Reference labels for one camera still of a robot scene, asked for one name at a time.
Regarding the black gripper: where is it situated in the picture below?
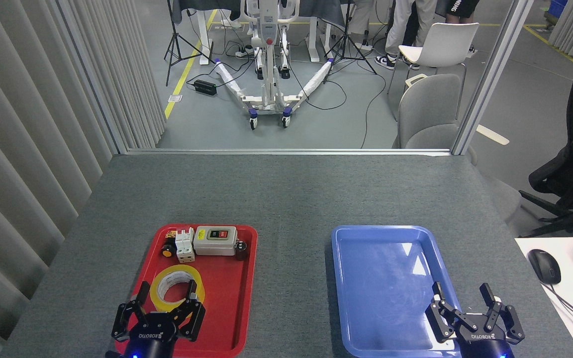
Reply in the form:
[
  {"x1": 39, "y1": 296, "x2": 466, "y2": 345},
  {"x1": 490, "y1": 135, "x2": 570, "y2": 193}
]
[
  {"x1": 425, "y1": 281, "x2": 526, "y2": 358},
  {"x1": 111, "y1": 279, "x2": 207, "y2": 358}
]

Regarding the yellow tape roll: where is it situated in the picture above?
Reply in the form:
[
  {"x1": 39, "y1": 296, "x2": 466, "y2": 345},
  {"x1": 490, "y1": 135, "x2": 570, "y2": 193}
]
[{"x1": 149, "y1": 264, "x2": 206, "y2": 314}]

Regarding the red plastic tray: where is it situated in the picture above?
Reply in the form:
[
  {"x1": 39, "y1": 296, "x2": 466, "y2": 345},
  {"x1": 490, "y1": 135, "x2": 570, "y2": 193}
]
[{"x1": 115, "y1": 224, "x2": 258, "y2": 358}]

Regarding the white circuit breaker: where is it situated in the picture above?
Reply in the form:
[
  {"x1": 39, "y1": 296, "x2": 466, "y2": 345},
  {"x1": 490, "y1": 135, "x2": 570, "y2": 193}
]
[{"x1": 175, "y1": 228, "x2": 196, "y2": 264}]

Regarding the black computer mouse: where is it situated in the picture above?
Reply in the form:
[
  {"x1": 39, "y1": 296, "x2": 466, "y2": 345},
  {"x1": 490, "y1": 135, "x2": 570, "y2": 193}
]
[{"x1": 527, "y1": 249, "x2": 562, "y2": 285}]

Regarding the white desk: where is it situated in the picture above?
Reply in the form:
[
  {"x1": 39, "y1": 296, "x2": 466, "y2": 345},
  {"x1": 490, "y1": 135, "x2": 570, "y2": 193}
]
[{"x1": 514, "y1": 236, "x2": 573, "y2": 358}]

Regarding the blue plastic tray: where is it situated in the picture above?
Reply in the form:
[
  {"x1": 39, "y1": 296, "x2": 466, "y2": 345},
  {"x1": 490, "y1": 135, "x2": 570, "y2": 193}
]
[{"x1": 331, "y1": 225, "x2": 474, "y2": 358}]

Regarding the pale flat board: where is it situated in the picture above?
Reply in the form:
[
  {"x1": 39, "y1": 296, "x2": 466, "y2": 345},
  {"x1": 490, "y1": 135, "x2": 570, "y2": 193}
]
[{"x1": 476, "y1": 124, "x2": 510, "y2": 146}]

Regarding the grey upholstered chair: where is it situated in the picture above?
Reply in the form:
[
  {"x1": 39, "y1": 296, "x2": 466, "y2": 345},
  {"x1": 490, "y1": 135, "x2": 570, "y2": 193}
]
[{"x1": 392, "y1": 74, "x2": 522, "y2": 223}]

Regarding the black power adapter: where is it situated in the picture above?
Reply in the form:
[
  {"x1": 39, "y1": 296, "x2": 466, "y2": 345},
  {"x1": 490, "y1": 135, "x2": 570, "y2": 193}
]
[{"x1": 193, "y1": 79, "x2": 218, "y2": 97}]

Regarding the white wheeled stand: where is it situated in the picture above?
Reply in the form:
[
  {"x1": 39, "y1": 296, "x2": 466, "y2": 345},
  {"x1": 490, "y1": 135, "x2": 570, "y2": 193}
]
[{"x1": 214, "y1": 0, "x2": 335, "y2": 131}]

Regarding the white plastic chair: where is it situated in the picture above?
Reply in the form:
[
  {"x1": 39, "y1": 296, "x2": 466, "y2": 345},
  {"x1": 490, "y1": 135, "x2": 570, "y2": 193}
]
[{"x1": 387, "y1": 22, "x2": 480, "y2": 120}]

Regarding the black tripod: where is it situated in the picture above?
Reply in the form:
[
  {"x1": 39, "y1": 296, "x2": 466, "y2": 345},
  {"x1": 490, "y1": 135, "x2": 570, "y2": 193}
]
[
  {"x1": 323, "y1": 0, "x2": 378, "y2": 85},
  {"x1": 164, "y1": 0, "x2": 216, "y2": 87}
]

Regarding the person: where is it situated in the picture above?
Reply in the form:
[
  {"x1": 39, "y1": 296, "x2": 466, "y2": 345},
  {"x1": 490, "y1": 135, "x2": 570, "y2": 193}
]
[
  {"x1": 375, "y1": 0, "x2": 439, "y2": 71},
  {"x1": 438, "y1": 0, "x2": 481, "y2": 54},
  {"x1": 349, "y1": 0, "x2": 376, "y2": 52}
]

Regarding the blue storage bin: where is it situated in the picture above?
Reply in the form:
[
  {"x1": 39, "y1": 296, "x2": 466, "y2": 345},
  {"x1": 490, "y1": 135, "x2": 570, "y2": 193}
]
[{"x1": 548, "y1": 0, "x2": 569, "y2": 20}]

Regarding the grey push button switch box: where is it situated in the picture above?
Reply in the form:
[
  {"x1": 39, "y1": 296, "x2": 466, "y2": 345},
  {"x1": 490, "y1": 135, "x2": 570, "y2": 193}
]
[{"x1": 193, "y1": 226, "x2": 238, "y2": 257}]

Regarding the silver frame rail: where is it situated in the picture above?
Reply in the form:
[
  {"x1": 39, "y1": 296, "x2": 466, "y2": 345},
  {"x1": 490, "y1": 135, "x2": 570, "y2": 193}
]
[{"x1": 126, "y1": 148, "x2": 452, "y2": 157}]

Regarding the black floor cable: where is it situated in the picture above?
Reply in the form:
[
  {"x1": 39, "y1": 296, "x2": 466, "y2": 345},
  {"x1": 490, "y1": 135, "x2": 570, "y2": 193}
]
[{"x1": 286, "y1": 50, "x2": 388, "y2": 149}]

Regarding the silver frame post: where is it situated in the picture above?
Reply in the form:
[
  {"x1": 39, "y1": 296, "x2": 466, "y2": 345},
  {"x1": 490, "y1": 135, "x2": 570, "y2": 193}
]
[{"x1": 451, "y1": 0, "x2": 536, "y2": 156}]

